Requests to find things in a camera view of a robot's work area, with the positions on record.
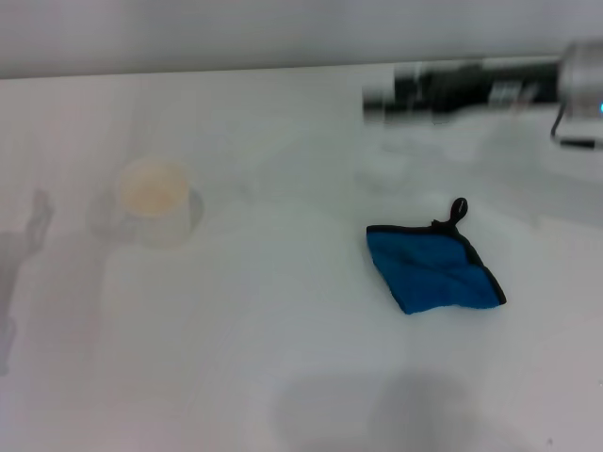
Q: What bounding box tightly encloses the white paper cup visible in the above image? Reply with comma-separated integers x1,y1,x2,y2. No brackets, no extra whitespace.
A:
116,158,195,250

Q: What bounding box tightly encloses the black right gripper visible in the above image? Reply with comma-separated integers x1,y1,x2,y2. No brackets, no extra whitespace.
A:
361,56,564,121

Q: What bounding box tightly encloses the blue rag with black trim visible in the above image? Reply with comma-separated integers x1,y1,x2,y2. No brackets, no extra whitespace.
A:
365,196,509,317

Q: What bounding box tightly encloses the thin grey cable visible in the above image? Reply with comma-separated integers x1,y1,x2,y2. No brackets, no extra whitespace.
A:
548,104,603,150

